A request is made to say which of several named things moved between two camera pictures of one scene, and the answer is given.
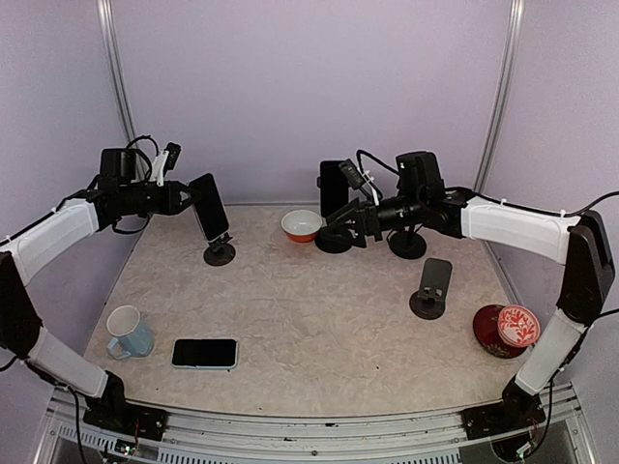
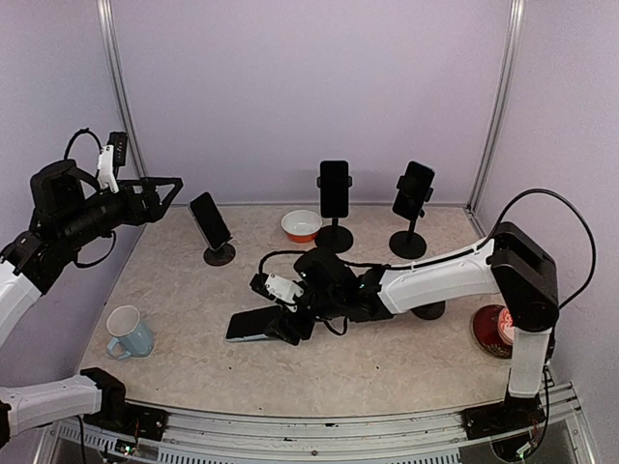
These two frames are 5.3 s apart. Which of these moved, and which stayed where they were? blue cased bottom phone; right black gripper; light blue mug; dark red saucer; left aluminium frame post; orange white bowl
Moved: right black gripper; blue cased bottom phone
Stayed: light blue mug; left aluminium frame post; orange white bowl; dark red saucer
